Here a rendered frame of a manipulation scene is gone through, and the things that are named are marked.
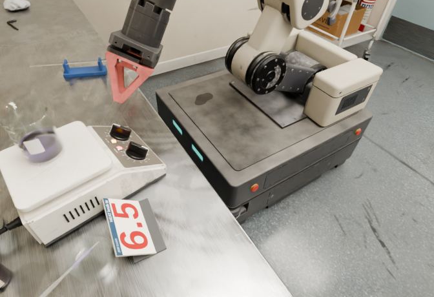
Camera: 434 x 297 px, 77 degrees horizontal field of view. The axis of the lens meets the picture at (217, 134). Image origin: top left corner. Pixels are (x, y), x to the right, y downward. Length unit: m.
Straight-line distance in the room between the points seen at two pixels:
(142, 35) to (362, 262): 1.22
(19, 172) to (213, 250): 0.28
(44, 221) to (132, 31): 0.27
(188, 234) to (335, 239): 1.02
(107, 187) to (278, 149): 0.79
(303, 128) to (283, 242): 0.50
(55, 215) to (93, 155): 0.09
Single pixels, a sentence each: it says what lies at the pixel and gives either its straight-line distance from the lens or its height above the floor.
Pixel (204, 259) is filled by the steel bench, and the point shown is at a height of 0.75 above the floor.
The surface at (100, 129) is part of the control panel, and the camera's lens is 0.50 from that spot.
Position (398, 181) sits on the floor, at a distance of 1.75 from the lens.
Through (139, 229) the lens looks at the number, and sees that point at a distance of 0.42.
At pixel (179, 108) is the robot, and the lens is 1.26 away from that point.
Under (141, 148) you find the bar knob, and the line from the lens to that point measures 0.45.
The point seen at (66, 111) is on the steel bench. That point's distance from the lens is 0.67.
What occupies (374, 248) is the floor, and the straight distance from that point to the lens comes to 1.44.
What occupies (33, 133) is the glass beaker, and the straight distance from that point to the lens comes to 0.40.
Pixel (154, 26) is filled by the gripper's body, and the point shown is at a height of 0.97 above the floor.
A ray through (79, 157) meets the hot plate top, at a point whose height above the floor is 0.84.
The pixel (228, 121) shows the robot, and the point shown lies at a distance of 1.18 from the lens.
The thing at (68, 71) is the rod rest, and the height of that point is 0.76.
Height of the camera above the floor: 1.13
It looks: 43 degrees down
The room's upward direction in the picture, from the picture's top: 3 degrees clockwise
